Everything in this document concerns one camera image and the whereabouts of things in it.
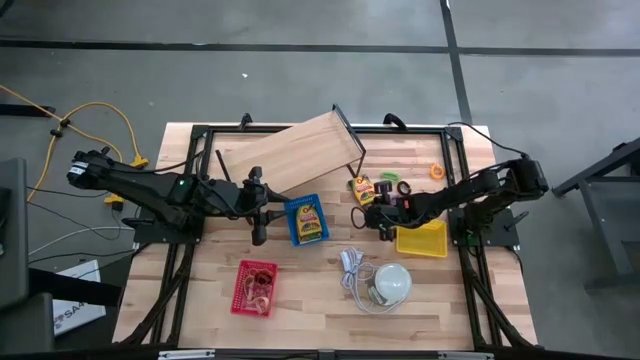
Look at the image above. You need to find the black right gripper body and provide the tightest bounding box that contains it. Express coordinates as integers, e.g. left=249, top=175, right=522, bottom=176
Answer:
left=365, top=197, right=409, bottom=230

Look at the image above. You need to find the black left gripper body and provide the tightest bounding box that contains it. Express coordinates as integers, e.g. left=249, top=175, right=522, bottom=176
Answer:
left=219, top=179, right=266, bottom=226

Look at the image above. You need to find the orange snack packet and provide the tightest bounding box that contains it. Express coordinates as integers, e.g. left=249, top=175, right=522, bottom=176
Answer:
left=347, top=173, right=377, bottom=208

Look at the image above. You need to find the yellow green crayon box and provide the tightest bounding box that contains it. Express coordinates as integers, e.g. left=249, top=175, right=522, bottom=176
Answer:
left=294, top=202, right=325, bottom=245

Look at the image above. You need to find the wooden desk shelf riser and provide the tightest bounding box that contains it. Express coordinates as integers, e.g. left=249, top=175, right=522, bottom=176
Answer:
left=214, top=103, right=368, bottom=196

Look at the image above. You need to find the yellow plastic basket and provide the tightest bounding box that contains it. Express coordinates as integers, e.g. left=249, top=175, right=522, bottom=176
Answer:
left=395, top=218, right=449, bottom=259

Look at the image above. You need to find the white mushroom table lamp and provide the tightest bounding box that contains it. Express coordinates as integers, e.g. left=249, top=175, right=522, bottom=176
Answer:
left=372, top=262, right=414, bottom=307

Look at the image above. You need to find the red plastic basket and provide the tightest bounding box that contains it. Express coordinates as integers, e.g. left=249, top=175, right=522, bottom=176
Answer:
left=230, top=258, right=279, bottom=319

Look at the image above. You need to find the blue plastic basket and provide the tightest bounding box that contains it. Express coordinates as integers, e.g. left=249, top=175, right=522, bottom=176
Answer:
left=283, top=192, right=332, bottom=248

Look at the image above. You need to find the black stand leg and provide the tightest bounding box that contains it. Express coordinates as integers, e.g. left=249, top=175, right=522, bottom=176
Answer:
left=27, top=267, right=124, bottom=307

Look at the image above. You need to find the white printed carton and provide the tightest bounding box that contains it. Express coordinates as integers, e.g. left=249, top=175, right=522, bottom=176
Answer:
left=52, top=258, right=108, bottom=337

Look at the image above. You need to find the black side table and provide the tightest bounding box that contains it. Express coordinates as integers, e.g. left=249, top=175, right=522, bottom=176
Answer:
left=551, top=135, right=640, bottom=294

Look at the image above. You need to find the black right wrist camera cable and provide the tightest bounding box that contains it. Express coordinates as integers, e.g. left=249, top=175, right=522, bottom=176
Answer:
left=349, top=205, right=369, bottom=231

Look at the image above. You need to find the black metal table frame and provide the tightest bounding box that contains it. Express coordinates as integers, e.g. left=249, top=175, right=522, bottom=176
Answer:
left=113, top=122, right=540, bottom=351

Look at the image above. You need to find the yellow extension cord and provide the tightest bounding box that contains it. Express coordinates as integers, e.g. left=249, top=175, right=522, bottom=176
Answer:
left=0, top=83, right=151, bottom=211

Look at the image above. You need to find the silver metal bracket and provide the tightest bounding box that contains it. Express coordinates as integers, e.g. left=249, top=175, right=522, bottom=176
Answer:
left=158, top=349, right=216, bottom=360
left=437, top=351, right=495, bottom=360

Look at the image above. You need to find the white floor cable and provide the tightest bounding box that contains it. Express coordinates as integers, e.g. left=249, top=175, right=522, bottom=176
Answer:
left=27, top=225, right=139, bottom=257

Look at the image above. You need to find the black floor bracket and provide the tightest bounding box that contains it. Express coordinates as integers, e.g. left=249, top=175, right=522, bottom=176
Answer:
left=0, top=103, right=56, bottom=118

